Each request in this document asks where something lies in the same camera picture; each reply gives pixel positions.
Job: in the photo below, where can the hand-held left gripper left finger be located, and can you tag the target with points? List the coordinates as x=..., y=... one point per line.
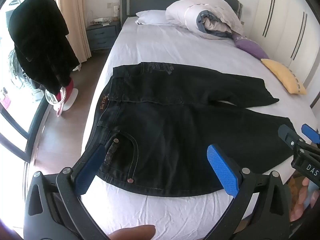
x=90, y=170

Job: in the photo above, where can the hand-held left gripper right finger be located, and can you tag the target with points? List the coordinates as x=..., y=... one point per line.
x=222, y=170

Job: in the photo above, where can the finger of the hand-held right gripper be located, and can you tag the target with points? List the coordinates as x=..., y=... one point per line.
x=287, y=133
x=311, y=132

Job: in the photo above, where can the black denim pants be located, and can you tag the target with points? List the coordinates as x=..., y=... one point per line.
x=175, y=125

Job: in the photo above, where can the person's right hand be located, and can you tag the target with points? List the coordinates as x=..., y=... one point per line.
x=303, y=200

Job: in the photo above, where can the person's left hand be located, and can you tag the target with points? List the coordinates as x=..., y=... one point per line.
x=135, y=233

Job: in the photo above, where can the yellow pillow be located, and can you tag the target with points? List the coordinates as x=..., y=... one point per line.
x=283, y=76

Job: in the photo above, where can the white stand base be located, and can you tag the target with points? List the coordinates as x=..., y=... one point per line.
x=71, y=100

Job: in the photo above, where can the purple pillow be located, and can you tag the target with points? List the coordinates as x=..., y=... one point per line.
x=250, y=46

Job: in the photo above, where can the white wardrobe doors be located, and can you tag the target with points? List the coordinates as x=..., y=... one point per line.
x=282, y=10

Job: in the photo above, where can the blue-grey nightstand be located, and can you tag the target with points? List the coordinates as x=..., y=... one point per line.
x=102, y=36

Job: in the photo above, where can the black hanging coat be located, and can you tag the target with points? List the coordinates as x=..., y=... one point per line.
x=40, y=37

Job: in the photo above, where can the folded white and blue duvet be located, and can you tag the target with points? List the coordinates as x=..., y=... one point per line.
x=200, y=15

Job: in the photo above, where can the white tray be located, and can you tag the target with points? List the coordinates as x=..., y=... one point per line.
x=98, y=22

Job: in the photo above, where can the beige curtain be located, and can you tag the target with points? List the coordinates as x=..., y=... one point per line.
x=72, y=17

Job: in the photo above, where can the white bottle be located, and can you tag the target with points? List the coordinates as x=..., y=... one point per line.
x=116, y=12

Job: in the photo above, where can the white pillow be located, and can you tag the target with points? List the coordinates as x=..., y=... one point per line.
x=152, y=17

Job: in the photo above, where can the dark sliding door frame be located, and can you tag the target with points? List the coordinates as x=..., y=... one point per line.
x=30, y=130

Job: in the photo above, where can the wall socket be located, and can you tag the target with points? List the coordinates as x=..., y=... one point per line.
x=113, y=4

